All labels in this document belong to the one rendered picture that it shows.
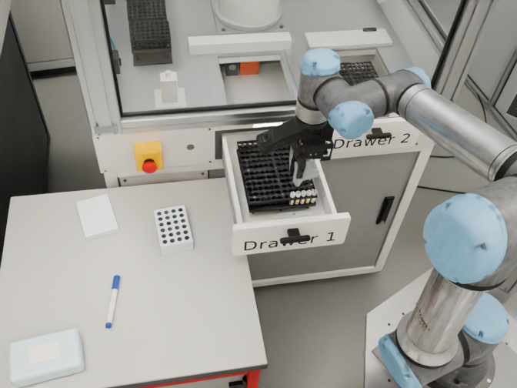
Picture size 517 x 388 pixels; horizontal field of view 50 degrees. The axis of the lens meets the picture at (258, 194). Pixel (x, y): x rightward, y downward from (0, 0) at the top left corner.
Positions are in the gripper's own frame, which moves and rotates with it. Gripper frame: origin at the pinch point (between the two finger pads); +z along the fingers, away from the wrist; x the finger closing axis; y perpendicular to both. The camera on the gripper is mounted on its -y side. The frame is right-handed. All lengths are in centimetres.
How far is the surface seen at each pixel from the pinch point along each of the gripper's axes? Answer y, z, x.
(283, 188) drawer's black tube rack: -1.1, 7.3, 2.8
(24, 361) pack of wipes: -64, 17, -31
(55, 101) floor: -86, 98, 153
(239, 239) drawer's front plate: -14.6, 8.7, -10.8
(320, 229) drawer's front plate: 5.5, 8.2, -10.8
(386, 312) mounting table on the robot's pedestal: 19.8, 21.3, -28.7
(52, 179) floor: -84, 98, 97
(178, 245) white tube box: -29.1, 18.5, -3.9
